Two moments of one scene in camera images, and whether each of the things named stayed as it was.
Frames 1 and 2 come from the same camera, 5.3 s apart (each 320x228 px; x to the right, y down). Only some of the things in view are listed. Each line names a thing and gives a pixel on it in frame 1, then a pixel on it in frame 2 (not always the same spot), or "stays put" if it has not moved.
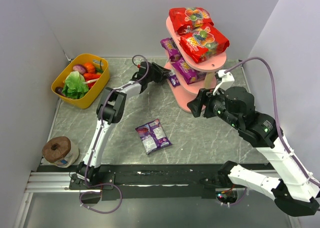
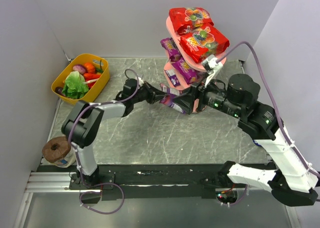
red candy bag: [186, 19] stays put
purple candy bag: [174, 53] stays put
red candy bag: [204, 43] stays put
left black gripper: [154, 71] -> [149, 93]
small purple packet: [173, 79] stays put
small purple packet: [153, 136] -> [168, 99]
